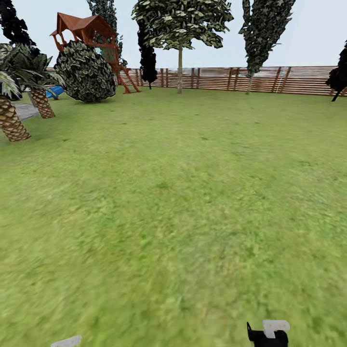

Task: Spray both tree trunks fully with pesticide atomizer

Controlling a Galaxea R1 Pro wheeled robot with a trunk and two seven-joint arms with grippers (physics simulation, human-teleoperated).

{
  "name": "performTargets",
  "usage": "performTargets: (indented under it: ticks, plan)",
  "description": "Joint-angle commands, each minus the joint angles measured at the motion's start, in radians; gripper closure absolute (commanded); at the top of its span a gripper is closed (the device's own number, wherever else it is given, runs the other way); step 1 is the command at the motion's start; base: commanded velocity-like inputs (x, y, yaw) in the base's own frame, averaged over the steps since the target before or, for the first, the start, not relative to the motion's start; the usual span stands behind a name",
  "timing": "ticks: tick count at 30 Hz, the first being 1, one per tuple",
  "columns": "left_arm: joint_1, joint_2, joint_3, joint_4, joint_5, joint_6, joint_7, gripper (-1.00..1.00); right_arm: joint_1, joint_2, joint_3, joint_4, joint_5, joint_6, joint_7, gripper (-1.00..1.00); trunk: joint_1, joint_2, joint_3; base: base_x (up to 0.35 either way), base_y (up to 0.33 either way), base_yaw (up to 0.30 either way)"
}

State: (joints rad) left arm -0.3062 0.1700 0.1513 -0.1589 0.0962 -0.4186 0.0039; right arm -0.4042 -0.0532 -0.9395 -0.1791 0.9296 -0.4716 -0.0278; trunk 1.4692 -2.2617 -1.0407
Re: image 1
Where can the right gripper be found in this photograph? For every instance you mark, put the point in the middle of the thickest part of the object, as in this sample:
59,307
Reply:
261,340

